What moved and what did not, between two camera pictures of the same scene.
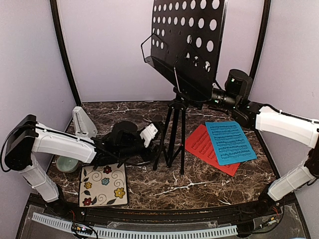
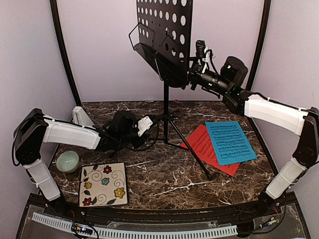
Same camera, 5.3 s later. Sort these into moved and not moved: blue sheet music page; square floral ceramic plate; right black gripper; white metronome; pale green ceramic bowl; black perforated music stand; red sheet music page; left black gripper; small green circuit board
Moved: left black gripper; right black gripper; black perforated music stand
Not moved: white metronome; red sheet music page; pale green ceramic bowl; square floral ceramic plate; small green circuit board; blue sheet music page
